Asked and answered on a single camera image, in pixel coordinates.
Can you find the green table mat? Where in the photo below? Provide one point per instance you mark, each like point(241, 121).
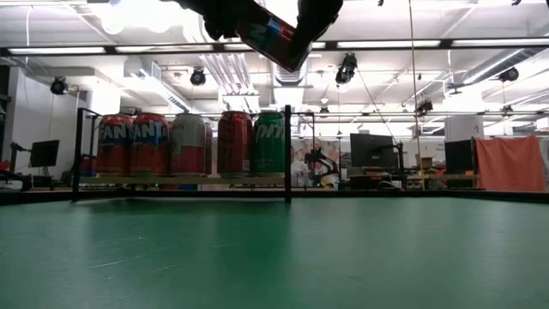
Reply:
point(274, 266)

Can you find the black shelf end post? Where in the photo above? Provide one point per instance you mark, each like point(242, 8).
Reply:
point(287, 171)

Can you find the black frame rod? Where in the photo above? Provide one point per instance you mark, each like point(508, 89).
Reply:
point(77, 163)

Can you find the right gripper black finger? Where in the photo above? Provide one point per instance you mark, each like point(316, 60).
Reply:
point(315, 19)

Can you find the green Sprite can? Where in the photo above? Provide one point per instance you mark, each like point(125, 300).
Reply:
point(270, 146)

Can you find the red Star Wars Coca-Cola can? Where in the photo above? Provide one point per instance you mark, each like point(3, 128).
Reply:
point(235, 146)

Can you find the white pink soda can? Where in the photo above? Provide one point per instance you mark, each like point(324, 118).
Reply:
point(188, 146)

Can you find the orange cloth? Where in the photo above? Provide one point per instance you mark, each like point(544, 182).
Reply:
point(510, 165)

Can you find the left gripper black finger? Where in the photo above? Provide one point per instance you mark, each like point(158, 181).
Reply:
point(218, 28)

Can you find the black ceiling camera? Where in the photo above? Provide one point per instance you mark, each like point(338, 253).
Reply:
point(346, 68)
point(197, 77)
point(424, 107)
point(509, 74)
point(58, 86)

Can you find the red Fanta strawberry can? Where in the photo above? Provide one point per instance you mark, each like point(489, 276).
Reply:
point(274, 40)
point(112, 146)
point(150, 146)

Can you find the black aluminium table frame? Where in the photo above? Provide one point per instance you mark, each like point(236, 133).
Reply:
point(472, 195)

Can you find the black background robot arm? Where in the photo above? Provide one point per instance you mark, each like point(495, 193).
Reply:
point(321, 161)

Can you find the black monitor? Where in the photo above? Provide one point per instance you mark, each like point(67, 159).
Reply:
point(461, 156)
point(45, 153)
point(371, 150)

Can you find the wooden background desk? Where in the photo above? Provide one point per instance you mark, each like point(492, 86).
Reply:
point(450, 176)

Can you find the ceiling air vent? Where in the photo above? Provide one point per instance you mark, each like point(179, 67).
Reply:
point(289, 77)

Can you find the overhead rig crossbar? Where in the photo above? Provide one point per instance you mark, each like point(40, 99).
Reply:
point(446, 43)

